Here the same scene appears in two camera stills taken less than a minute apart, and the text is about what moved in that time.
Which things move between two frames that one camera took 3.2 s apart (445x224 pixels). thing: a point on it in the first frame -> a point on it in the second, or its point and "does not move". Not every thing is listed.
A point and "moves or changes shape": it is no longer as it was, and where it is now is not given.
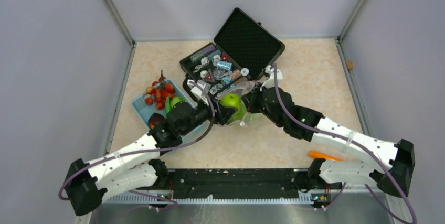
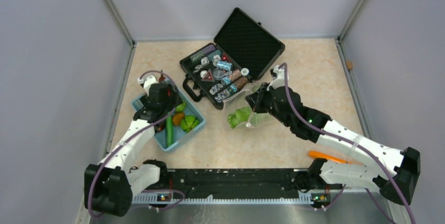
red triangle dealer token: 209,76 does not move
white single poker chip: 244,72 does not move
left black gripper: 224,113 -> 172,98
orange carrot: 316,155 does not move
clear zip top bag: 232,97 moves or changes shape
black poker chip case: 243,50 does not move
